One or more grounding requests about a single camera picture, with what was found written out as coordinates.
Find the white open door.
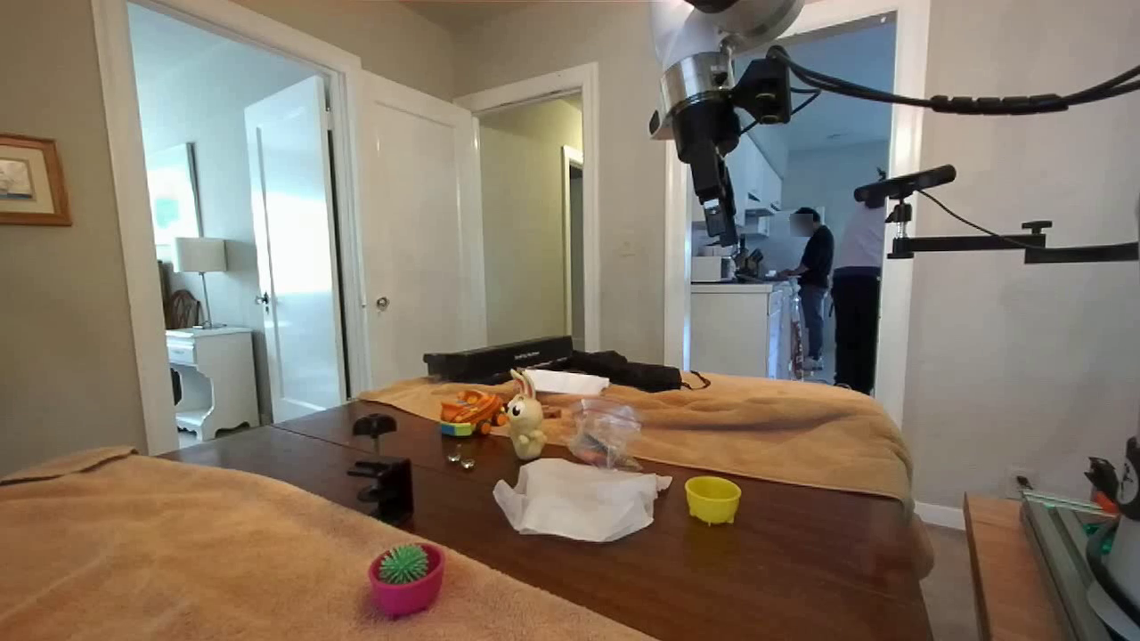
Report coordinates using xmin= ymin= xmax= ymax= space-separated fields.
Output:
xmin=361 ymin=76 xmax=485 ymax=390

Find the green spiky ball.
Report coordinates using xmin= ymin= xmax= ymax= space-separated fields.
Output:
xmin=376 ymin=544 xmax=427 ymax=583

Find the pale yellow bunny doll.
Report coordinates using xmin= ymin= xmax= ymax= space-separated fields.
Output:
xmin=504 ymin=374 xmax=546 ymax=459

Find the person in dark shirt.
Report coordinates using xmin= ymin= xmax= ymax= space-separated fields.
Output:
xmin=789 ymin=207 xmax=833 ymax=364

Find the white table lamp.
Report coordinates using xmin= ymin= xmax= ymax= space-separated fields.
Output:
xmin=175 ymin=240 xmax=228 ymax=291

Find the yellow small cup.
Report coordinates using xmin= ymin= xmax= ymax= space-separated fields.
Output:
xmin=684 ymin=475 xmax=742 ymax=523

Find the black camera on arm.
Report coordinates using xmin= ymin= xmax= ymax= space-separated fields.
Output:
xmin=855 ymin=164 xmax=957 ymax=202

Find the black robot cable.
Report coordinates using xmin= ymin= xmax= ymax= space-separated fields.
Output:
xmin=770 ymin=47 xmax=1140 ymax=122

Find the clear zip plastic bag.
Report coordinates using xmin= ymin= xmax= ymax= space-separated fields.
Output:
xmin=571 ymin=398 xmax=642 ymax=466

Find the tan towel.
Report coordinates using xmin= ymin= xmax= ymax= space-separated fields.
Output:
xmin=361 ymin=372 xmax=940 ymax=580
xmin=0 ymin=449 xmax=648 ymax=641

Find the person in white shirt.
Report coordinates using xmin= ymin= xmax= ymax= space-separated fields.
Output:
xmin=833 ymin=201 xmax=883 ymax=393

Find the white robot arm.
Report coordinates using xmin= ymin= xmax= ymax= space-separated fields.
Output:
xmin=648 ymin=0 xmax=801 ymax=247

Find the framed picture wood frame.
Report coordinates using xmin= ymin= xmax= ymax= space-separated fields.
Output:
xmin=0 ymin=135 xmax=70 ymax=230

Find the black bag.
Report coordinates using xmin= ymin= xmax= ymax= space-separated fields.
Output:
xmin=565 ymin=353 xmax=681 ymax=393

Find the tan towel far side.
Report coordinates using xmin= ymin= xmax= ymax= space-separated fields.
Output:
xmin=361 ymin=372 xmax=940 ymax=580

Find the white desk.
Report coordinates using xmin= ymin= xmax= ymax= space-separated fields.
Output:
xmin=168 ymin=329 xmax=258 ymax=449

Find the white crumpled cloth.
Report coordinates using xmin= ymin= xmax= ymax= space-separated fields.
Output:
xmin=491 ymin=459 xmax=671 ymax=544

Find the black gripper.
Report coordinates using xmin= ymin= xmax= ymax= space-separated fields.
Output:
xmin=672 ymin=100 xmax=737 ymax=247

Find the long black case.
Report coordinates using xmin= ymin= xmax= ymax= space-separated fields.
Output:
xmin=424 ymin=334 xmax=572 ymax=380

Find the tan towel near side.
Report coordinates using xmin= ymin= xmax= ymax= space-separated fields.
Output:
xmin=0 ymin=449 xmax=648 ymax=641

